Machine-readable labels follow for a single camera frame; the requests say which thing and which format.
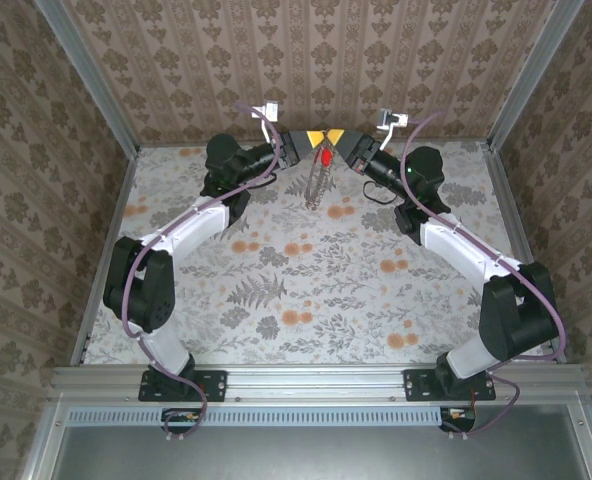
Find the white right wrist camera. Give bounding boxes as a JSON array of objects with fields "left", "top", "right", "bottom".
[{"left": 377, "top": 108, "right": 410, "bottom": 151}]

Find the grey metal panel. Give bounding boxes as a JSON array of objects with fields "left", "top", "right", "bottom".
[{"left": 50, "top": 403, "right": 592, "bottom": 480}]

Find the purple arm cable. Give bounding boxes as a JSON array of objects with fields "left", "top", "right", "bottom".
[
  {"left": 123, "top": 102, "right": 282, "bottom": 441},
  {"left": 400, "top": 110, "right": 568, "bottom": 439}
]

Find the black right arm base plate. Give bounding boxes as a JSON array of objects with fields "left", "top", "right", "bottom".
[{"left": 403, "top": 368, "right": 497, "bottom": 403}]

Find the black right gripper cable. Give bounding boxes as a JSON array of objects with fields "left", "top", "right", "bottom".
[{"left": 363, "top": 180, "right": 402, "bottom": 205}]

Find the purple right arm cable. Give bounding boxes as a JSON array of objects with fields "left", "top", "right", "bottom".
[{"left": 400, "top": 110, "right": 568, "bottom": 439}]

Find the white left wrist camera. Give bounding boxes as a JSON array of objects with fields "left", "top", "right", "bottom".
[{"left": 249, "top": 101, "right": 282, "bottom": 144}]

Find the large keyring with split rings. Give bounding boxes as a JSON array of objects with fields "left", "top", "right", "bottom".
[{"left": 303, "top": 144, "right": 336, "bottom": 211}]

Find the grey slotted cable duct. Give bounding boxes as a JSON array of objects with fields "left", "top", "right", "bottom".
[{"left": 67, "top": 405, "right": 447, "bottom": 428}]

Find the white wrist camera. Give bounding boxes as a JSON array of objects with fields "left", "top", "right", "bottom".
[
  {"left": 249, "top": 101, "right": 282, "bottom": 144},
  {"left": 377, "top": 108, "right": 410, "bottom": 151}
]

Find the black connector with wires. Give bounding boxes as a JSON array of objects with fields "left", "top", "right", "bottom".
[
  {"left": 438, "top": 405, "right": 477, "bottom": 434},
  {"left": 161, "top": 407, "right": 201, "bottom": 435}
]

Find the aluminium side rail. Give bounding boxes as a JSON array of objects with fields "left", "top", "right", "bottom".
[
  {"left": 479, "top": 142, "right": 585, "bottom": 369},
  {"left": 69, "top": 149, "right": 141, "bottom": 367}
]

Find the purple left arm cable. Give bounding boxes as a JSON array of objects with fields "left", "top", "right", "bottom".
[{"left": 123, "top": 102, "right": 282, "bottom": 441}]

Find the aluminium corner post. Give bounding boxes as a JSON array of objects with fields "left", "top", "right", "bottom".
[
  {"left": 34, "top": 0, "right": 141, "bottom": 157},
  {"left": 486, "top": 0, "right": 586, "bottom": 151}
]

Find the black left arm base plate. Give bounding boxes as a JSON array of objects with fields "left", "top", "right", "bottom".
[{"left": 138, "top": 368, "right": 228, "bottom": 403}]

